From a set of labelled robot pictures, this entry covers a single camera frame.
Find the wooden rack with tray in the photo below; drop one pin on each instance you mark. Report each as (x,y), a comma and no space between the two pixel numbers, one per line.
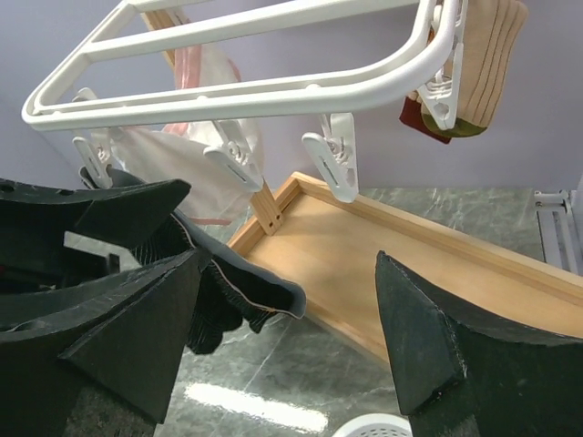
(319,226)

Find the aluminium mounting rail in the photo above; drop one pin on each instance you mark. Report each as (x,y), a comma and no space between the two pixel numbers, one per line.
(559,217)

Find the white perforated basket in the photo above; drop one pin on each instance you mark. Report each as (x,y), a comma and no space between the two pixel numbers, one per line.
(375,425)

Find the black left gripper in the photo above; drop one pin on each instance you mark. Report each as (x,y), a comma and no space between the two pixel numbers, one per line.
(51,287)

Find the black striped underwear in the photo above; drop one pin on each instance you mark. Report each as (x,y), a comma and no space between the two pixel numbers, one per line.
(231,290)

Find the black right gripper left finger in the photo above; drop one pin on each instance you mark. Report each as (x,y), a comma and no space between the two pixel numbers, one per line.
(100,358)

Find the white plastic clip hanger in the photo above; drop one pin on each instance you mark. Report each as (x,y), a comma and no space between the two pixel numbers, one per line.
(429,63)

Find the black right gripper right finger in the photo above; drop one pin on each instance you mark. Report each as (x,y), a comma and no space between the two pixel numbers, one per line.
(461,370)

